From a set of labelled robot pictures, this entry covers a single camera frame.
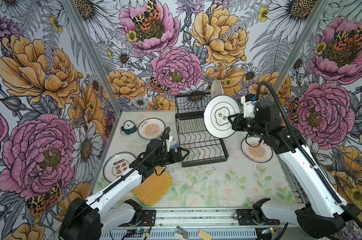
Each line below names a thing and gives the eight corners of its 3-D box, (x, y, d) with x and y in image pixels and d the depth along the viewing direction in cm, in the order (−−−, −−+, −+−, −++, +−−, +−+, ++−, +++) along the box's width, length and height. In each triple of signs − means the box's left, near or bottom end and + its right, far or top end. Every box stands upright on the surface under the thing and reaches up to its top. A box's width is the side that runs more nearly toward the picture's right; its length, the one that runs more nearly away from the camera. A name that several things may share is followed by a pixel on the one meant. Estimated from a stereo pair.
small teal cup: (121, 135, 109) (119, 131, 105) (125, 124, 115) (123, 120, 112) (135, 135, 109) (133, 131, 105) (138, 124, 115) (136, 120, 112)
